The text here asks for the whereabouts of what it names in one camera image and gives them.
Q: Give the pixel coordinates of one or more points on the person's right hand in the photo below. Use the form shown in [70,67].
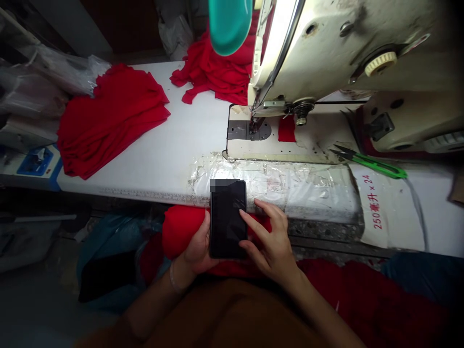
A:
[273,243]

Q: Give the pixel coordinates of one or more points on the person's left hand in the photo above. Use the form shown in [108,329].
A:
[197,250]

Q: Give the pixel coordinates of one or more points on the black smartphone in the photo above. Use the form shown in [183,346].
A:
[228,221]

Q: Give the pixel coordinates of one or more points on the red fabric bundle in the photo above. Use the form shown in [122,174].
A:
[185,228]

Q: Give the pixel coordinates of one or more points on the person's body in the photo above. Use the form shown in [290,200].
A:
[224,315]

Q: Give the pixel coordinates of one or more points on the blue plastic bag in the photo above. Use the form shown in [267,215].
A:
[112,261]

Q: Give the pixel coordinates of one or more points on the small red fabric patch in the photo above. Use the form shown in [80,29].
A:
[286,130]

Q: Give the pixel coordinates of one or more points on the pile of red cloth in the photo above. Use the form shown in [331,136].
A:
[373,301]

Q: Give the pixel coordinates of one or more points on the white printed cardboard sheet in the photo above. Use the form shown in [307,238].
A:
[391,210]

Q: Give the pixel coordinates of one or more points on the green thread snips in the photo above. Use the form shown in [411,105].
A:
[373,163]

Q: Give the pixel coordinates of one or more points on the stack of red fabric pieces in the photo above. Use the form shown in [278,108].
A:
[108,119]

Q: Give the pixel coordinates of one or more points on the blue and white box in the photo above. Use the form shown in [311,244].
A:
[38,165]

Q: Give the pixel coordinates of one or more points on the heap of red fabric strips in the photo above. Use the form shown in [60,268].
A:
[217,69]

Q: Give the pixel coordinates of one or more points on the white industrial sewing machine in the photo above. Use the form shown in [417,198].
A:
[348,72]

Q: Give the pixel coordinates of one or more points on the teal plastic lamp shade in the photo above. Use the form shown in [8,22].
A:
[229,25]

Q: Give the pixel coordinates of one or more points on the clear plastic bags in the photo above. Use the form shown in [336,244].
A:
[47,79]

